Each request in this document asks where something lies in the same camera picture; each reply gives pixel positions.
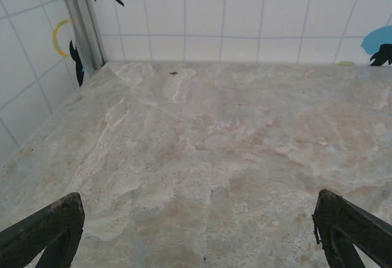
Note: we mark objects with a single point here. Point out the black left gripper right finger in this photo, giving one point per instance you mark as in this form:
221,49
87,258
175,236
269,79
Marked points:
340,222

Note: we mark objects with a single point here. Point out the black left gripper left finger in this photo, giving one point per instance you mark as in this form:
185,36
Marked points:
52,228

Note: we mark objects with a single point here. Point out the blue fish wall sticker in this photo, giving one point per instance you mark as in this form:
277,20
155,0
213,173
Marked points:
376,40

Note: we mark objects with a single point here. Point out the silver metal corner post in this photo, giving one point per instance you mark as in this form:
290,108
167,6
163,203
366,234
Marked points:
84,23

